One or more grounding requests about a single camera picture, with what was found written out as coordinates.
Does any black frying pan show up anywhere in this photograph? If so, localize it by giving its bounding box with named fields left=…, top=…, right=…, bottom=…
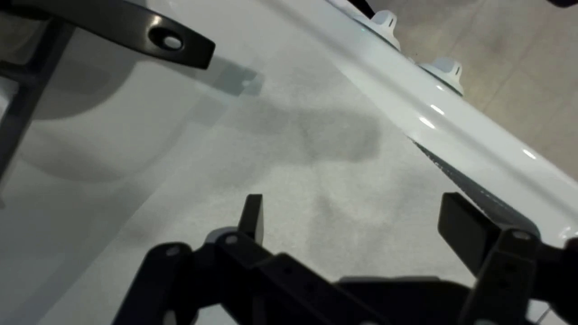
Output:
left=0, top=0, right=217, bottom=72

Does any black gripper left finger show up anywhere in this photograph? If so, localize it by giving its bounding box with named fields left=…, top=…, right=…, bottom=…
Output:
left=114, top=193, right=387, bottom=325

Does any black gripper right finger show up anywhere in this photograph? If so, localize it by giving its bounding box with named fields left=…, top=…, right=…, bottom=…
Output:
left=437, top=190, right=578, bottom=325

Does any white stove knob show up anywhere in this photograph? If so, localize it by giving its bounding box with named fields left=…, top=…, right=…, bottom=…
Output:
left=419, top=56, right=466, bottom=96
left=367, top=7, right=403, bottom=51

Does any white gas stove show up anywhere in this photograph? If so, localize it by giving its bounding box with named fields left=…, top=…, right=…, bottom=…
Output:
left=0, top=0, right=578, bottom=325

